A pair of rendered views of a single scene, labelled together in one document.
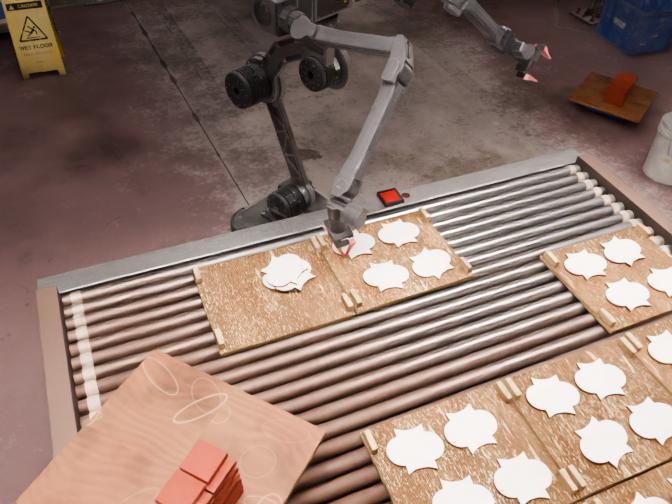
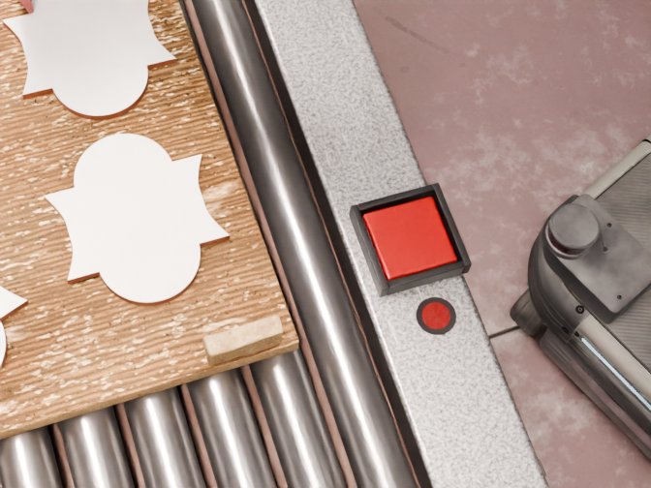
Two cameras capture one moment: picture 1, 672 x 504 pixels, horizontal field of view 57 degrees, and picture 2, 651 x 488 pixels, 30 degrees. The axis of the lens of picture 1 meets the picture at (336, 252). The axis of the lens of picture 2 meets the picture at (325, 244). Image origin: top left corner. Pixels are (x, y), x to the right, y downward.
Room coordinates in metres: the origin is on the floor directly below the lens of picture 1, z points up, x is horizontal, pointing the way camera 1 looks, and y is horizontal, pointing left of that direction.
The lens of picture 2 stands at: (1.71, -0.60, 1.80)
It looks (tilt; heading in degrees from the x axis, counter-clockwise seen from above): 65 degrees down; 88
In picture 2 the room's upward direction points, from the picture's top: 10 degrees clockwise
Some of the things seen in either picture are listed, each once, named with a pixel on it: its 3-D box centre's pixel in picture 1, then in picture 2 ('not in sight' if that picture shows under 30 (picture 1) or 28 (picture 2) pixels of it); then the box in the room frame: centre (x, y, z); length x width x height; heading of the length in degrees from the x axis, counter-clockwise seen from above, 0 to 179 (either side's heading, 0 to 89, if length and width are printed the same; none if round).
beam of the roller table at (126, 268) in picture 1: (346, 217); (327, 85); (1.71, -0.03, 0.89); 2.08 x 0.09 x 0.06; 115
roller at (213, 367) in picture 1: (408, 307); not in sight; (1.28, -0.23, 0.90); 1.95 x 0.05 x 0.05; 115
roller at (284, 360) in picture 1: (416, 318); not in sight; (1.24, -0.25, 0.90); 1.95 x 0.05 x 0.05; 115
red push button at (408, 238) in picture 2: (390, 197); (409, 239); (1.79, -0.19, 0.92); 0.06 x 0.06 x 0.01; 25
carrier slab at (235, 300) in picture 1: (271, 293); not in sight; (1.29, 0.19, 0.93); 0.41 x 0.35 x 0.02; 114
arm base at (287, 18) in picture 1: (292, 20); not in sight; (2.07, 0.18, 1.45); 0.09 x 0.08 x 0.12; 138
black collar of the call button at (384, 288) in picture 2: (390, 197); (409, 239); (1.79, -0.19, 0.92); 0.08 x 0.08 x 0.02; 25
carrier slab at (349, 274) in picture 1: (391, 257); (7, 175); (1.47, -0.18, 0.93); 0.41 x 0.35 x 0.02; 116
